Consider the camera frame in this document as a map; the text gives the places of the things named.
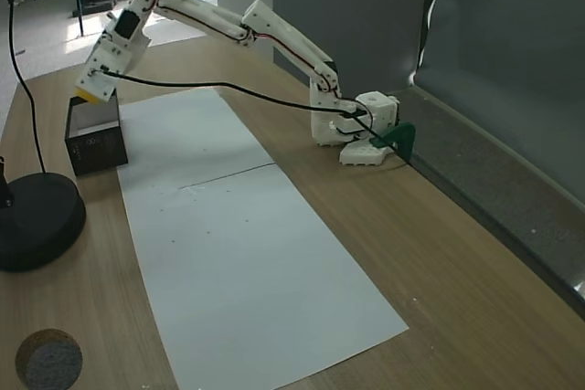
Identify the white paper sheet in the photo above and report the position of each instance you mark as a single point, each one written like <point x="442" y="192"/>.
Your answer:
<point x="187" y="139"/>
<point x="256" y="280"/>

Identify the grey partition panel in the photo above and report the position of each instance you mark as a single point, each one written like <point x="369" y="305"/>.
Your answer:
<point x="503" y="88"/>

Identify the yellow square block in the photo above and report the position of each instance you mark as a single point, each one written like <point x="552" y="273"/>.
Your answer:
<point x="87" y="97"/>

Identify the black round stand base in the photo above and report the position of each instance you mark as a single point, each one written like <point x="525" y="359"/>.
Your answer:
<point x="36" y="221"/>

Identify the green table clamp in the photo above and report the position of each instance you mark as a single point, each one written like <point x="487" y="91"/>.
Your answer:
<point x="402" y="136"/>

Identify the dark brown box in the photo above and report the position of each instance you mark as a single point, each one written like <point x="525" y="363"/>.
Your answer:
<point x="98" y="152"/>

